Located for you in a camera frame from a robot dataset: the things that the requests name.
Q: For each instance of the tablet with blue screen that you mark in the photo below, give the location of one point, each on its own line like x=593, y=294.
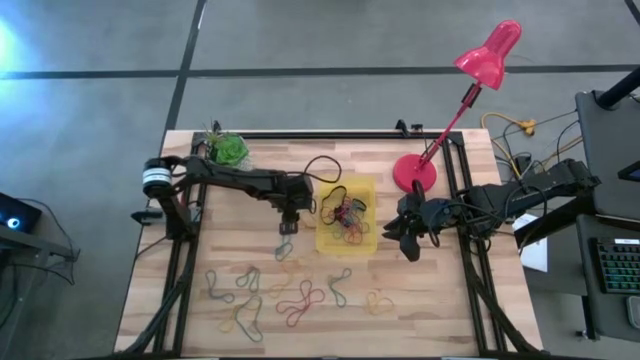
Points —
x=632, y=172

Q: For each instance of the black rubber band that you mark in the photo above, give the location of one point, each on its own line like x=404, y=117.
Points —
x=334, y=187

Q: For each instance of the yellow translucent plastic bin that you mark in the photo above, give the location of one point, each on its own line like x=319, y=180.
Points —
x=322, y=246

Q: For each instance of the grey computer mouse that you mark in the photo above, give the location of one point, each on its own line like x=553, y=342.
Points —
x=635, y=312

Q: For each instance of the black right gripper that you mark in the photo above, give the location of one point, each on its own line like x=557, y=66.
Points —
x=457, y=215

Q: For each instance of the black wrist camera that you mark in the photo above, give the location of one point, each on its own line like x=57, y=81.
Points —
x=300, y=187
x=436, y=209

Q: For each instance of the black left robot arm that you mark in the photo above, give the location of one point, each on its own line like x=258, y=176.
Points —
x=235, y=177

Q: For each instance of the white paper sheet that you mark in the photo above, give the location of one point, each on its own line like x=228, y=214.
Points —
x=537, y=255

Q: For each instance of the black box with blue light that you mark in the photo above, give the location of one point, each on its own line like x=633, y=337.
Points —
x=25, y=215

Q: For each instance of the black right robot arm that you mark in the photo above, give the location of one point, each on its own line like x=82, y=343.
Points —
x=525, y=195

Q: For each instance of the grey metal stand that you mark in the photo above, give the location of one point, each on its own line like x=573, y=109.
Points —
x=30, y=242

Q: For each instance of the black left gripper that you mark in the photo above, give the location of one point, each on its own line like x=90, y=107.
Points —
x=295, y=206

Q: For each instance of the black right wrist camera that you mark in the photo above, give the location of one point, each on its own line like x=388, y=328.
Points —
x=436, y=209

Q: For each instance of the red desk lamp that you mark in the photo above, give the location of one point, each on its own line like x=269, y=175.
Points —
x=414, y=174

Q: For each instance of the black table clamp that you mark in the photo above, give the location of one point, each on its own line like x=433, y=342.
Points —
x=401, y=127
x=145, y=216

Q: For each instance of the dark grey side desk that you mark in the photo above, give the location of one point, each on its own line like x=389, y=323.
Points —
x=610, y=150

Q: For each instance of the black power adapter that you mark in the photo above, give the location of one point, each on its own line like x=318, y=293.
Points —
x=523, y=164

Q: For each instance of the black backlit keyboard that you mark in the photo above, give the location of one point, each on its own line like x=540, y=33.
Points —
x=620, y=267

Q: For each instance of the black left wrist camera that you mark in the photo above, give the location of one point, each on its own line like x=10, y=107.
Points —
x=300, y=187

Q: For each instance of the black pole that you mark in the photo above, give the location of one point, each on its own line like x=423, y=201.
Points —
x=620, y=90

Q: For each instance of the succulent in white patterned pot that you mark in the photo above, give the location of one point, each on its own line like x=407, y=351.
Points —
x=231, y=150

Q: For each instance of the black aluminium table frame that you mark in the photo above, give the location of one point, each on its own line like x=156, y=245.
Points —
x=325, y=135

